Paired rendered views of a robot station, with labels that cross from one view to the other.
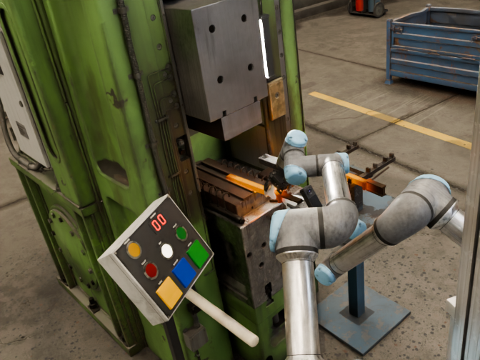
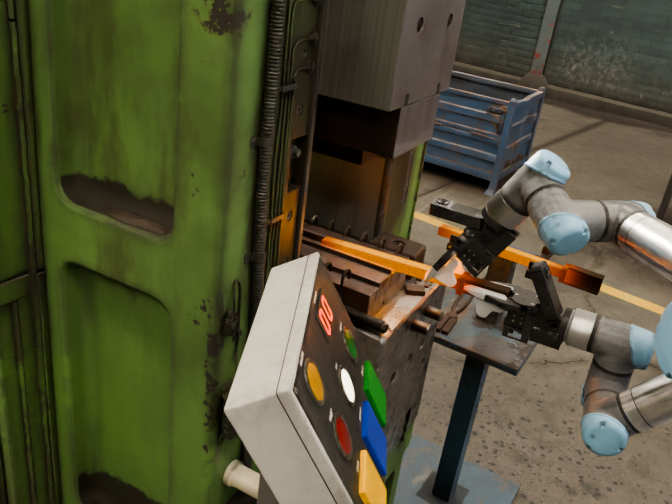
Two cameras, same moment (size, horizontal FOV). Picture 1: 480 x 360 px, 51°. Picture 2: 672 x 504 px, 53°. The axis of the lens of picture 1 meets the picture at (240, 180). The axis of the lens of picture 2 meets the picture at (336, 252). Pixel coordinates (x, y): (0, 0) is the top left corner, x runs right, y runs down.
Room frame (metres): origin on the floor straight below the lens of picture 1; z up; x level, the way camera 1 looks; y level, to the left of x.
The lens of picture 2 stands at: (0.70, 0.64, 1.64)
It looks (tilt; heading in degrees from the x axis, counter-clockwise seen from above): 26 degrees down; 333
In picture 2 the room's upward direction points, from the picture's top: 8 degrees clockwise
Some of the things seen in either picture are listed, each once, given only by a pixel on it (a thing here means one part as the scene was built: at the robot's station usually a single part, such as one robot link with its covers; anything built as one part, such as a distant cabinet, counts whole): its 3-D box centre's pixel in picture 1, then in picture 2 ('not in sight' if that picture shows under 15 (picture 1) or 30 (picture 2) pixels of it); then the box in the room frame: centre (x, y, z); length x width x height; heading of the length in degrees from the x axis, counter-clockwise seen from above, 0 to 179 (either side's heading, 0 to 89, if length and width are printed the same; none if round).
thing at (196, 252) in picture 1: (196, 254); (372, 394); (1.41, 0.19, 1.01); 0.07 x 0.05 x 0.07; 153
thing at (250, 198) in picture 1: (221, 184); (305, 257); (1.95, 0.08, 0.96); 0.42 x 0.20 x 0.09; 38
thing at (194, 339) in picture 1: (195, 336); not in sight; (1.66, 0.31, 0.36); 0.09 x 0.07 x 0.12; 128
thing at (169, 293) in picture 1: (168, 293); (370, 492); (1.23, 0.28, 1.01); 0.07 x 0.05 x 0.07; 153
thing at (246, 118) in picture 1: (208, 110); (323, 100); (1.95, 0.08, 1.32); 0.42 x 0.20 x 0.10; 38
